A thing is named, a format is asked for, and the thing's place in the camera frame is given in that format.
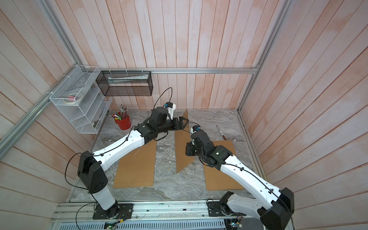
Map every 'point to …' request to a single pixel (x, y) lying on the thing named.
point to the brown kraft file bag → (138, 168)
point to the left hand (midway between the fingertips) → (184, 123)
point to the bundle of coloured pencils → (121, 115)
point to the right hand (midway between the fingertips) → (186, 144)
